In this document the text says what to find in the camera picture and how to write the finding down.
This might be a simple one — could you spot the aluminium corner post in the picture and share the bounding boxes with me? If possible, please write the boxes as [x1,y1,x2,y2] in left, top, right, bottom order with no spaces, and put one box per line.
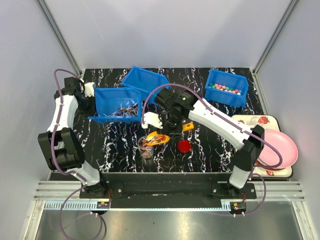
[252,0,300,74]
[35,0,82,74]

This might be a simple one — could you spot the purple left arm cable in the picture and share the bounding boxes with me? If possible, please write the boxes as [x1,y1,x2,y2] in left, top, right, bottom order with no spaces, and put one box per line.
[51,69,108,238]

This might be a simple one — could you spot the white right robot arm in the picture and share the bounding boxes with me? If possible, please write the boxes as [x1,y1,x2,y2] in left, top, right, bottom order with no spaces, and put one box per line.
[154,87,265,199]

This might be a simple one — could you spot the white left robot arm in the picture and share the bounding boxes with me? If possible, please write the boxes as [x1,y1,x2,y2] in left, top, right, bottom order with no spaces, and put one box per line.
[37,77,108,198]

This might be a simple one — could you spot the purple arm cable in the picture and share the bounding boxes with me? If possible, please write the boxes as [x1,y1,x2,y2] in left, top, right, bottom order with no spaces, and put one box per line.
[51,69,108,238]
[141,83,284,217]

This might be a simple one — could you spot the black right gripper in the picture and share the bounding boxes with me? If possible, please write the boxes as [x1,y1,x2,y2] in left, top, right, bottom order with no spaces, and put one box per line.
[155,112,184,139]

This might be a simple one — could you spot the strawberry print tray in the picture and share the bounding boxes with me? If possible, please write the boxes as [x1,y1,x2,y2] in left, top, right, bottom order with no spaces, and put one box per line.
[232,114,298,179]

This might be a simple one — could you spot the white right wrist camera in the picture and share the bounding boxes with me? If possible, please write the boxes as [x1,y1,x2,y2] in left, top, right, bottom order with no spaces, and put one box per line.
[141,112,163,129]

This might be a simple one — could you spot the red plate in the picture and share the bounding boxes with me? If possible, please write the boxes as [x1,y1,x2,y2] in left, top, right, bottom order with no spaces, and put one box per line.
[255,161,283,171]

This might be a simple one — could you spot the red jar lid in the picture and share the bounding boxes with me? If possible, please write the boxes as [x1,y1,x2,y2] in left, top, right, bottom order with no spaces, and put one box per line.
[177,140,191,153]

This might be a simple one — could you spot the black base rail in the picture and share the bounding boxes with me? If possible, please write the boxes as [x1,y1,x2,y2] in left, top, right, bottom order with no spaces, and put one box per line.
[79,172,257,210]

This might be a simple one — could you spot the pink plate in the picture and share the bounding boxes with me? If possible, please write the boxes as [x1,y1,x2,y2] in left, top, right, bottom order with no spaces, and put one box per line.
[258,129,299,169]

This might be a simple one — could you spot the blue bin with star candies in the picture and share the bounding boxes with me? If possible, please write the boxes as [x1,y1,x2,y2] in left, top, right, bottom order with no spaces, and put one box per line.
[121,66,170,101]

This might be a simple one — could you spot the blue bin with flower candies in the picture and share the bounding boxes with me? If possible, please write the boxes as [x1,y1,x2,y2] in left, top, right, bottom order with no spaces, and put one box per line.
[204,69,249,108]

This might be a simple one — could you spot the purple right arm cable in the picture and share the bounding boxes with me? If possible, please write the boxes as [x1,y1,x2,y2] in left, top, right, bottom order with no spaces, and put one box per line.
[141,83,284,217]

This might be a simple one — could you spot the aluminium corner post left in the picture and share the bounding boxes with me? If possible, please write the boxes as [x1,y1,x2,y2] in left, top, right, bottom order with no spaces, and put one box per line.
[35,0,82,74]

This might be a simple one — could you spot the blue bin with lollipops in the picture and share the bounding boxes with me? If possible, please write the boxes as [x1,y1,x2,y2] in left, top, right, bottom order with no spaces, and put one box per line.
[88,87,142,124]

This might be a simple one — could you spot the clear plastic jar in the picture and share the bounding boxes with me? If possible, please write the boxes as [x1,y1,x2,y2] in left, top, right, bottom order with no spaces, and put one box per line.
[137,136,154,160]

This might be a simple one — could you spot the aluminium corner post right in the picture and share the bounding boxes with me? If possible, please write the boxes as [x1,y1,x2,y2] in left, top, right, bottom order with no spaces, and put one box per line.
[252,0,300,74]

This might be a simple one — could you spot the clear glass cup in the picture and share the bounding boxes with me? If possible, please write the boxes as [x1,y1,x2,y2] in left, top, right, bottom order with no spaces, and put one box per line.
[249,116,263,128]

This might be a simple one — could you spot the yellow plastic scoop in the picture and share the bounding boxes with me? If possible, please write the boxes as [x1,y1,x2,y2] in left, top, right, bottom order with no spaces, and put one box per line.
[145,121,195,146]

